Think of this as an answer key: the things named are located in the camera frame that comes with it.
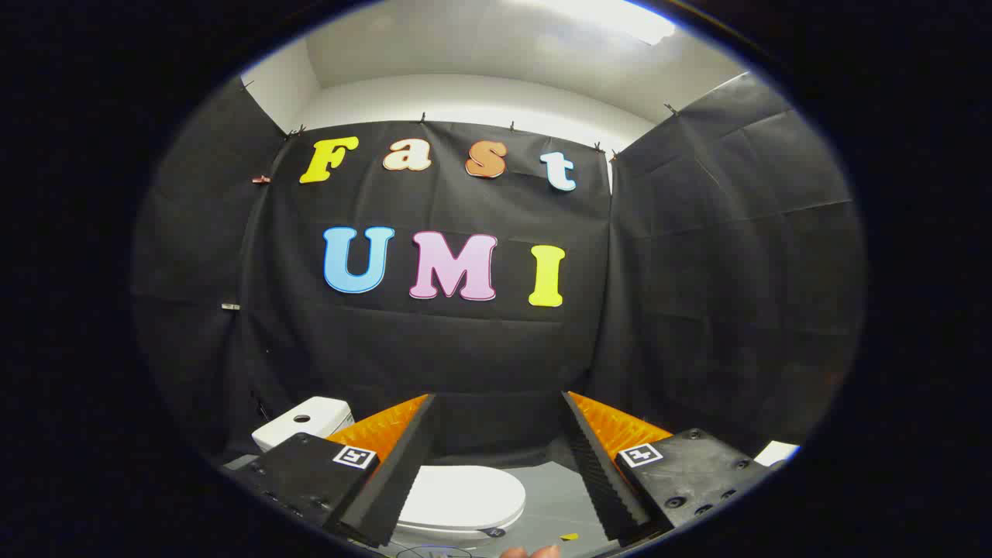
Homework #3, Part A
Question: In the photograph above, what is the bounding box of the black backdrop cloth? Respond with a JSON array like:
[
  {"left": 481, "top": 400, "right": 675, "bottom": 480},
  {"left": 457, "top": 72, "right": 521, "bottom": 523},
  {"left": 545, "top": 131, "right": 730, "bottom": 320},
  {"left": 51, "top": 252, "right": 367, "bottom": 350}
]
[{"left": 132, "top": 74, "right": 865, "bottom": 474}]

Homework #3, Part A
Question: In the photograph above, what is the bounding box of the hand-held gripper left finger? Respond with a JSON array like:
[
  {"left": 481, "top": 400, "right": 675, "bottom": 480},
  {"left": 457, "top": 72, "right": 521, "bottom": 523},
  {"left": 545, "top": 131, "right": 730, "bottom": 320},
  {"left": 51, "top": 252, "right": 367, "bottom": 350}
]
[{"left": 231, "top": 392, "right": 439, "bottom": 549}]

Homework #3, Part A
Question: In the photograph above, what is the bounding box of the white grey board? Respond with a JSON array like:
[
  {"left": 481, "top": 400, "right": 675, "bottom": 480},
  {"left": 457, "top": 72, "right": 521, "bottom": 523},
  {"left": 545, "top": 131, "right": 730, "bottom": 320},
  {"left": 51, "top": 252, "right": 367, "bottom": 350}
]
[{"left": 754, "top": 440, "right": 801, "bottom": 467}]

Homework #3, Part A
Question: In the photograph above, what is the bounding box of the ceiling light panel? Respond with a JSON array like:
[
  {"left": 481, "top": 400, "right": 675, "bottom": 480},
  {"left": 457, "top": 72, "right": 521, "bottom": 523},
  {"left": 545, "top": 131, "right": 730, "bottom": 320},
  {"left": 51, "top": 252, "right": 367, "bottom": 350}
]
[{"left": 535, "top": 0, "right": 677, "bottom": 46}]

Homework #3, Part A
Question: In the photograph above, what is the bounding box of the white toilet body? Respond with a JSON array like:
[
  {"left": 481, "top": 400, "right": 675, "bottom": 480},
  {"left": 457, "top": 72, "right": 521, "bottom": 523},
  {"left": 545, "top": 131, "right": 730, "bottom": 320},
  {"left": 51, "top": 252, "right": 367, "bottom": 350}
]
[{"left": 252, "top": 397, "right": 529, "bottom": 543}]

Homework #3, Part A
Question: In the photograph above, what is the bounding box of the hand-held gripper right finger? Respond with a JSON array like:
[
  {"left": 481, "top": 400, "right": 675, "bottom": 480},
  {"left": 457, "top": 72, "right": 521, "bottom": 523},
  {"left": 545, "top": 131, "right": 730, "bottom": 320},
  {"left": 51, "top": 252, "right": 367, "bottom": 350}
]
[{"left": 560, "top": 390, "right": 770, "bottom": 545}]

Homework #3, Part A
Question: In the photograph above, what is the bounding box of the white toilet lid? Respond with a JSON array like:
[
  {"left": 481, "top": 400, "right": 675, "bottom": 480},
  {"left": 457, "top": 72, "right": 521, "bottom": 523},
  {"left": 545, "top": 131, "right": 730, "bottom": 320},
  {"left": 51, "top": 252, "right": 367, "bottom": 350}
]
[{"left": 398, "top": 465, "right": 527, "bottom": 536}]

